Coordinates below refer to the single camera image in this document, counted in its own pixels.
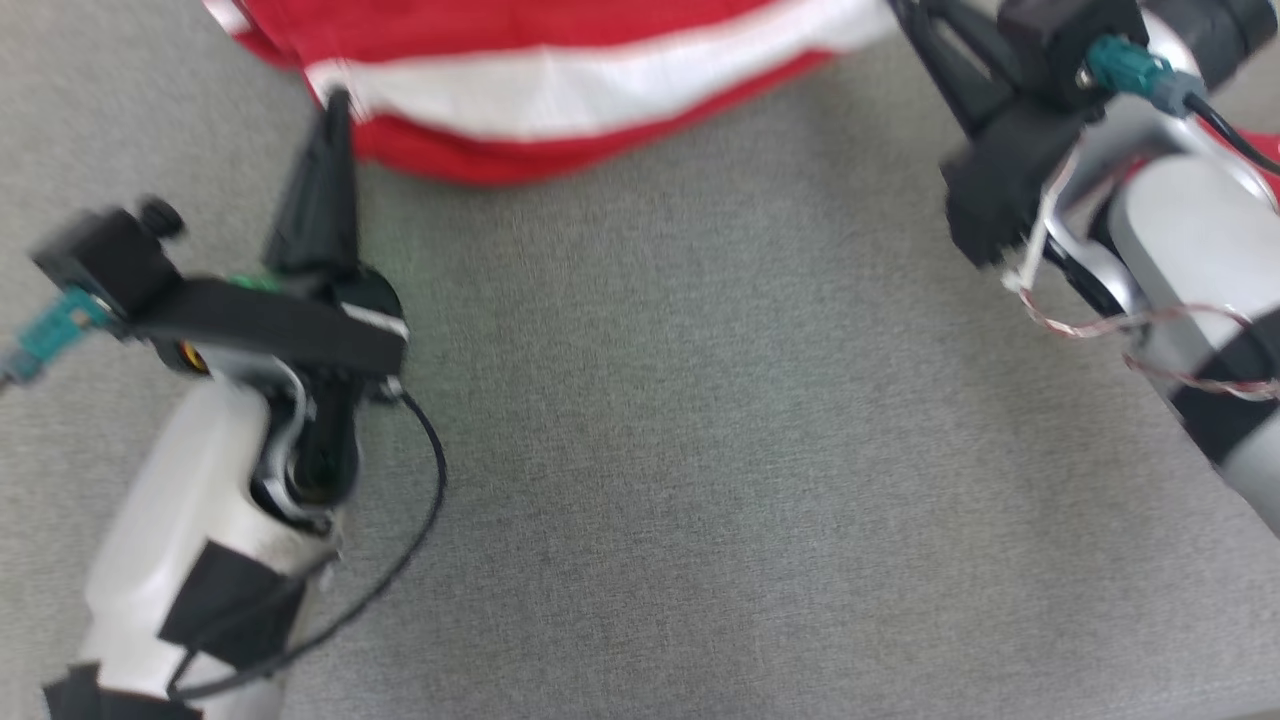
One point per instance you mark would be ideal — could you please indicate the teal camera connector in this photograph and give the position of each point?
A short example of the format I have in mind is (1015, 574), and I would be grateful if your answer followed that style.
(1135, 72)
(50, 335)

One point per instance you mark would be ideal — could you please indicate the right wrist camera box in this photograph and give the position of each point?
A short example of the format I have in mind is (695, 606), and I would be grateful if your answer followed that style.
(1050, 45)

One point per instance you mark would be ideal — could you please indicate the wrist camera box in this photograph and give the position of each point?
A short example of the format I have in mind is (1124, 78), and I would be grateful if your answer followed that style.
(1050, 45)
(110, 260)

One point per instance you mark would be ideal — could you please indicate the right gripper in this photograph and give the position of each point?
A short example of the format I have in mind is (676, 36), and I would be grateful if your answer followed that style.
(1010, 180)

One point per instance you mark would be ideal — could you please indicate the grey fabric sofa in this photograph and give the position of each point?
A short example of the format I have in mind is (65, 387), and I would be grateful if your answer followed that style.
(700, 400)

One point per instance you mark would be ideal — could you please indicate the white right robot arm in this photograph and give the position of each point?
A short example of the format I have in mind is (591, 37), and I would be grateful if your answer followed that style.
(1170, 230)

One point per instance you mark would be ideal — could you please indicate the red shorts white stripe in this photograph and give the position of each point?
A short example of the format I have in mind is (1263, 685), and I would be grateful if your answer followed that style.
(500, 25)

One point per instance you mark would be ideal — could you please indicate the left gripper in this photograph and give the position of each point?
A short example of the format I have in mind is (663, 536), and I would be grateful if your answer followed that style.
(300, 320)

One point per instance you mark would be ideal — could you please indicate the right teal camera connector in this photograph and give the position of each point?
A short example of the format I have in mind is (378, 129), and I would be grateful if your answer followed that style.
(1135, 72)

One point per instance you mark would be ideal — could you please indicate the left teal camera connector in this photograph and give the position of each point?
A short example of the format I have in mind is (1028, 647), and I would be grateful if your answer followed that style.
(50, 335)

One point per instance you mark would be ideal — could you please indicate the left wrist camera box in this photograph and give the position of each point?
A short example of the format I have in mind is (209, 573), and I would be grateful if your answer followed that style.
(110, 260)

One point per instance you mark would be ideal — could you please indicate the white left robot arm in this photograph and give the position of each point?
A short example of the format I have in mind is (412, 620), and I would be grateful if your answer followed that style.
(170, 520)

